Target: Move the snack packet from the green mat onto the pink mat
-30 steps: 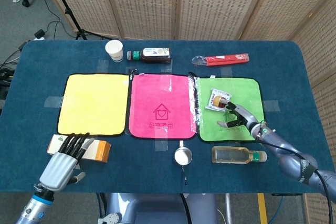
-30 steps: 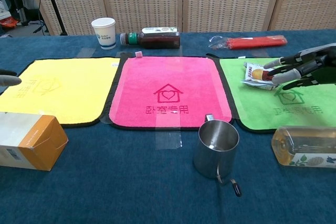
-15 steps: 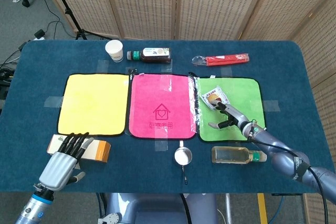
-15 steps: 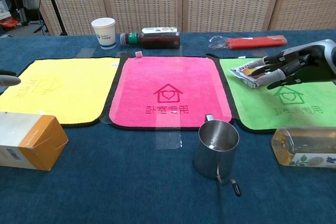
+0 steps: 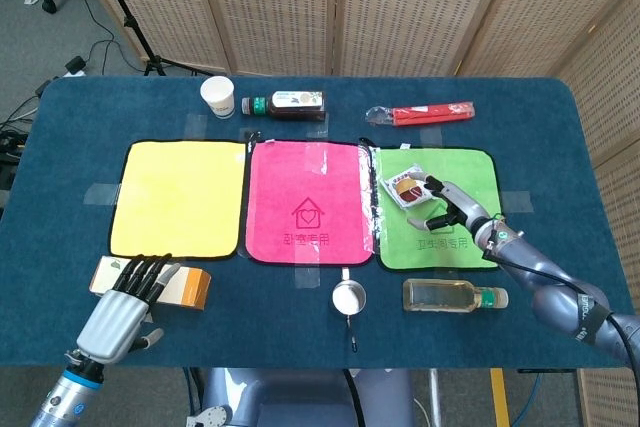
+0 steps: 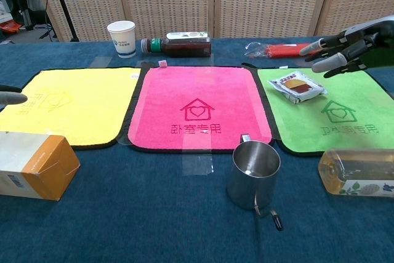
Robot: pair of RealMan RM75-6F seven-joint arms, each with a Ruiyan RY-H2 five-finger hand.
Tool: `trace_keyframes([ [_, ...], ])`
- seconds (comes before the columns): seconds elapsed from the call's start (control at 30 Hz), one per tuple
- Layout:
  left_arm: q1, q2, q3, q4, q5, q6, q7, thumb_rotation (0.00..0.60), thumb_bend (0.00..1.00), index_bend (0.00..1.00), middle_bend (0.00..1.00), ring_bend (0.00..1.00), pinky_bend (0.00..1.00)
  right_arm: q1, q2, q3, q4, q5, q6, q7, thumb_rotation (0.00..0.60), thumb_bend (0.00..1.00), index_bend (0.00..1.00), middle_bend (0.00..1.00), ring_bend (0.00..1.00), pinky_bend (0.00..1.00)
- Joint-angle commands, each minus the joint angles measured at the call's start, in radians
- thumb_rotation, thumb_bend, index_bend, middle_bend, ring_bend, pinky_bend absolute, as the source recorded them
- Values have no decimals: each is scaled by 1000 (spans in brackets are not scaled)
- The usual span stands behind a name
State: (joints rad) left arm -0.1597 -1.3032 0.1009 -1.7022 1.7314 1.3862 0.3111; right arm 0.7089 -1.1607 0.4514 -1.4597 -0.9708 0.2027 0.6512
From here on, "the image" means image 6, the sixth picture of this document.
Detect wicker folding screen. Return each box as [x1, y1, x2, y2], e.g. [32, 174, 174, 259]
[26, 0, 394, 42]

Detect red sticks in clear wrapper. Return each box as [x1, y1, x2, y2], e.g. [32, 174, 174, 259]
[244, 42, 321, 60]

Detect orange and white cardboard box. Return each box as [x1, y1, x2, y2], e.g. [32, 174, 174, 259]
[0, 131, 81, 201]

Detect snack packet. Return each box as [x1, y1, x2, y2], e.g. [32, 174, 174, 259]
[267, 70, 329, 106]

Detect pale yellow drink bottle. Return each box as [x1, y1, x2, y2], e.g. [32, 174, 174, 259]
[318, 147, 394, 198]

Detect green towel mat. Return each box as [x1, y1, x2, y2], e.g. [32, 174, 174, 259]
[241, 62, 394, 156]

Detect yellow towel mat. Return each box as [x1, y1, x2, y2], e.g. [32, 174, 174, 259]
[0, 67, 142, 150]

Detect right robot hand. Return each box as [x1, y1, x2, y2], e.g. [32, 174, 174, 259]
[299, 15, 394, 79]

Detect black tripod stand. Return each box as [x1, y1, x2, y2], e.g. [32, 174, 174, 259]
[47, 0, 80, 42]

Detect stainless steel mug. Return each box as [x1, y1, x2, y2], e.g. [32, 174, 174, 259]
[226, 133, 284, 232]

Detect large clear tape strip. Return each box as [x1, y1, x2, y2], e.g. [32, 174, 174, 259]
[181, 135, 215, 177]

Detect blue tablecloth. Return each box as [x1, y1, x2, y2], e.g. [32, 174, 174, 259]
[0, 34, 394, 263]

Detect dark drink bottle green cap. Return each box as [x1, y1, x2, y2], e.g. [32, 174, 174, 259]
[140, 31, 212, 59]

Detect white paper cup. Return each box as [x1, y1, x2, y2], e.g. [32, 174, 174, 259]
[107, 20, 137, 59]

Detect small clear tape strip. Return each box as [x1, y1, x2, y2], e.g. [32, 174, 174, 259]
[90, 55, 113, 68]

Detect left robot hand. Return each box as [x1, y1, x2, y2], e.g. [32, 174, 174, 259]
[0, 84, 28, 106]

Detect orange plastic bag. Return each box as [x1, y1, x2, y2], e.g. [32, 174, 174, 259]
[0, 20, 23, 34]

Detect pink towel mat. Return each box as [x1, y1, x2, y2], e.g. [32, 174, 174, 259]
[118, 65, 275, 153]

